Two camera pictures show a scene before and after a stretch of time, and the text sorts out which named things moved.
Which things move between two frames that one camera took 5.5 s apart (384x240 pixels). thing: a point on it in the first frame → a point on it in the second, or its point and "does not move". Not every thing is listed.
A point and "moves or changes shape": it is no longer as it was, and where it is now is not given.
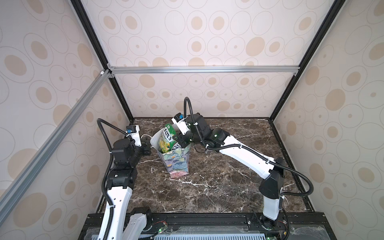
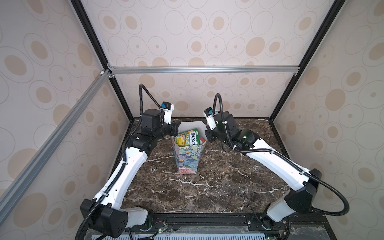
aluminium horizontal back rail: [203, 69] does not move
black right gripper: [179, 140] → [207, 132]
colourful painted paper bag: [176, 161] → [187, 157]
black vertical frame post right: [335, 7] does not move
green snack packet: [166, 142] moves or changes shape
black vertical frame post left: [82, 14] does not move
